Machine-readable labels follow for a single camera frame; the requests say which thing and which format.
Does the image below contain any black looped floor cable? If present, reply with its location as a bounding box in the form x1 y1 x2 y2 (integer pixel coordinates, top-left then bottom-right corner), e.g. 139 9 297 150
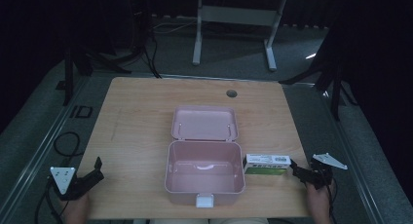
53 131 83 159

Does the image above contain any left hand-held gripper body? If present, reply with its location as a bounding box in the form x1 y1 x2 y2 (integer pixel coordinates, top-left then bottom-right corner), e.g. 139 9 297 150
49 166 95 202

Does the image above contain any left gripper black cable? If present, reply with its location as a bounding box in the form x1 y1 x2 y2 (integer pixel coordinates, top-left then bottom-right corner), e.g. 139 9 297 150
34 175 66 224

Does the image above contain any white metal desk frame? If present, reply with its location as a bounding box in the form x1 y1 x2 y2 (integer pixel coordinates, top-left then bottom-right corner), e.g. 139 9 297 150
192 0 288 72

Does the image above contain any person's left hand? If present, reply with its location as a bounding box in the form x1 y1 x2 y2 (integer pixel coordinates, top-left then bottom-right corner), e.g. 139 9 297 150
59 192 93 224

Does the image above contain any pink plastic storage box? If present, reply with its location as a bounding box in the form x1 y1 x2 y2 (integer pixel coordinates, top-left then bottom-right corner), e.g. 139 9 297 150
164 104 246 209

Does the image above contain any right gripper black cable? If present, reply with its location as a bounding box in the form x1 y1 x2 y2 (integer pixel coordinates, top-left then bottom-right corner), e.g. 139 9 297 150
326 177 338 224

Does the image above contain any white and green medicine box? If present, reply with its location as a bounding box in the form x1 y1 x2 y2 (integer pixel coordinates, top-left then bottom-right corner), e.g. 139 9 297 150
242 153 292 176

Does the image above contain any person's right hand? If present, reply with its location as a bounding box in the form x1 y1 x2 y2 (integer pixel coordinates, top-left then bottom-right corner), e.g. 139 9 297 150
305 180 337 224

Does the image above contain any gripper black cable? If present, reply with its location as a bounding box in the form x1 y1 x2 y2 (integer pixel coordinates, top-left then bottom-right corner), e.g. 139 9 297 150
34 175 66 224
326 177 338 224

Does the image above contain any white floor cable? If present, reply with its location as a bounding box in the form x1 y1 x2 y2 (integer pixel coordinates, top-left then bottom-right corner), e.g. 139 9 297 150
151 19 198 35

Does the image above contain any black hanging cable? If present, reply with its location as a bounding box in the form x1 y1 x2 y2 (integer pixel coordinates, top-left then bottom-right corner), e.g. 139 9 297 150
141 33 163 80

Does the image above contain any dark computer tower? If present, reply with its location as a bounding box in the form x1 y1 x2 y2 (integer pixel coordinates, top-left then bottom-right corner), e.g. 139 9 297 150
129 0 152 52

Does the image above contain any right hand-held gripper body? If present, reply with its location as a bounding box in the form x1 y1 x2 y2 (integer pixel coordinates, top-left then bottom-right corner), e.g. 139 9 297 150
306 152 349 190

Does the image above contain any black tripod stand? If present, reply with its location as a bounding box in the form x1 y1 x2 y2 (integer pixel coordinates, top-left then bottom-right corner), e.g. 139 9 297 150
56 38 137 107
278 28 359 122

